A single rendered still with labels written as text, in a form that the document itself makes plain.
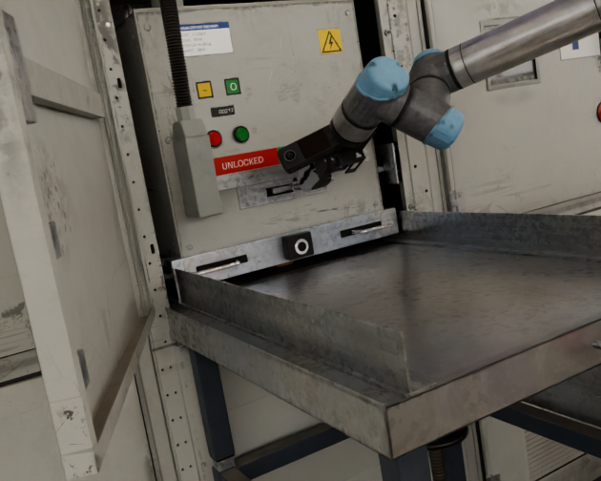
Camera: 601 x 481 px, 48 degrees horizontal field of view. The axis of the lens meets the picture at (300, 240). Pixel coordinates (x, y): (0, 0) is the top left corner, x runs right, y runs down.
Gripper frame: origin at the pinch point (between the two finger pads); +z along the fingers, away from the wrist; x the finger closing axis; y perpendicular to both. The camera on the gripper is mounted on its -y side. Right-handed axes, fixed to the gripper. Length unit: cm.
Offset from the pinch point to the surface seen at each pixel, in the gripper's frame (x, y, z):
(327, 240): -9.1, 6.8, 10.1
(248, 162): 8.1, -8.1, 1.7
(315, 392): -43, -32, -36
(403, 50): 21.8, 31.4, -11.6
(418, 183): -3.8, 30.7, 3.1
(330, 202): -2.0, 9.7, 7.3
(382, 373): -45, -29, -46
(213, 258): -7.2, -19.6, 9.3
